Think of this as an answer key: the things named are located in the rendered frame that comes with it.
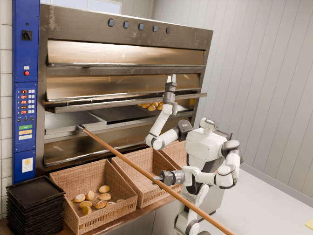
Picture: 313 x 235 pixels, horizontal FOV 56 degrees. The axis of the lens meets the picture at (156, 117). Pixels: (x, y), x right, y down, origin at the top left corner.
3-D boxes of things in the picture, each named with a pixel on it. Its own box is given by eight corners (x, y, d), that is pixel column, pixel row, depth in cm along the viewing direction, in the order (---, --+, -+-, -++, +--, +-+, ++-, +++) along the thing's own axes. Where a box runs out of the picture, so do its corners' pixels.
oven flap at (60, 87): (46, 101, 211) (43, 73, 210) (197, 89, 336) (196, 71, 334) (49, 101, 208) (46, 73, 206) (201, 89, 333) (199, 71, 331)
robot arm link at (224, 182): (200, 188, 187) (229, 192, 176) (196, 175, 183) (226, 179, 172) (207, 177, 194) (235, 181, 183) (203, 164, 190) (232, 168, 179)
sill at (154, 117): (40, 137, 225) (40, 132, 223) (188, 112, 350) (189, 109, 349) (44, 140, 221) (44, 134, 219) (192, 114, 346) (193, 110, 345)
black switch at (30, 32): (22, 39, 183) (22, 22, 180) (31, 40, 188) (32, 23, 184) (24, 41, 181) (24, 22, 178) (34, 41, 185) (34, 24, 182)
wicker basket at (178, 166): (152, 168, 323) (156, 145, 314) (184, 156, 363) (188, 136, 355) (187, 189, 293) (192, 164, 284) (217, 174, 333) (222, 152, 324)
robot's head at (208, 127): (203, 127, 217) (205, 116, 214) (215, 133, 211) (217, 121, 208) (198, 129, 212) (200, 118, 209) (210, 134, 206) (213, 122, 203)
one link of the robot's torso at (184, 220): (182, 222, 249) (195, 173, 237) (198, 234, 238) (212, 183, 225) (170, 228, 238) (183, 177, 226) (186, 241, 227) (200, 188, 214)
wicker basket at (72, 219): (46, 202, 240) (47, 172, 232) (104, 183, 279) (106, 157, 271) (77, 237, 209) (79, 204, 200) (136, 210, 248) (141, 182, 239)
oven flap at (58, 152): (44, 166, 228) (41, 140, 226) (189, 131, 353) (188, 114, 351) (46, 166, 224) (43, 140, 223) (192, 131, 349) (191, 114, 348)
